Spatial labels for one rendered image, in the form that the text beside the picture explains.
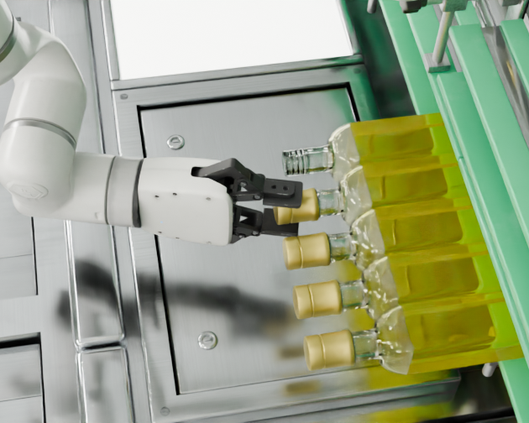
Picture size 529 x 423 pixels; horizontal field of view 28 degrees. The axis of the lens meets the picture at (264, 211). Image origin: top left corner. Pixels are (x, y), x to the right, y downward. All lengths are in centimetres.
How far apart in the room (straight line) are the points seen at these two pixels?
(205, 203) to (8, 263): 32
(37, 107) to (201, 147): 32
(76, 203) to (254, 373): 27
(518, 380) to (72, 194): 49
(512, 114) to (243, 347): 39
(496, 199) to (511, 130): 8
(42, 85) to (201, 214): 21
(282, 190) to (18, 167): 27
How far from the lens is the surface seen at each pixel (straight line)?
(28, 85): 109
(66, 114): 107
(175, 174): 108
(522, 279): 104
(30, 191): 106
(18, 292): 128
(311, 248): 108
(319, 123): 136
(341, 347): 102
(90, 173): 111
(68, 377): 120
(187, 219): 111
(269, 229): 113
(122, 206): 110
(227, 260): 123
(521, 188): 100
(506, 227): 107
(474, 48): 111
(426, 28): 125
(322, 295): 105
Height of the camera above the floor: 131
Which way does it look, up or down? 7 degrees down
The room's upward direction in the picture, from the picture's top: 97 degrees counter-clockwise
